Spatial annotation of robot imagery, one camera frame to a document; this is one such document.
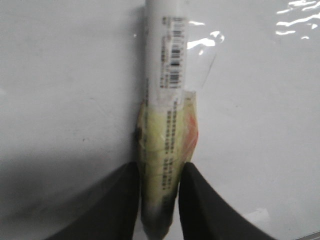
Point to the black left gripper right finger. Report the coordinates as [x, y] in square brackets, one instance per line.
[205, 215]

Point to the white whiteboard marker with tape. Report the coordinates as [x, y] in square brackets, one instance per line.
[167, 123]

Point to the white whiteboard with aluminium frame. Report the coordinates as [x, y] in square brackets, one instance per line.
[71, 84]

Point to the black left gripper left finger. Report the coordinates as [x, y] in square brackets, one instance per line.
[114, 216]

